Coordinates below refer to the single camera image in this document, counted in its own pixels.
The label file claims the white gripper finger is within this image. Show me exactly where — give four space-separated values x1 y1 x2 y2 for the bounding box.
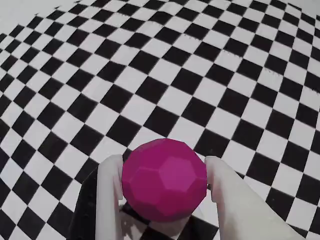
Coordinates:
204 156 306 240

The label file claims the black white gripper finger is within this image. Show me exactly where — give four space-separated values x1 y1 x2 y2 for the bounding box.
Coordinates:
69 154 125 240

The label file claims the pink faceted ball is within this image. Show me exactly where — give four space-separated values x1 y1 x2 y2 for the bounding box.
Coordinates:
121 138 208 223

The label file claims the black white checkered table sheet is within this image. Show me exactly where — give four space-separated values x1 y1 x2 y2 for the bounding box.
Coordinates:
0 0 320 240

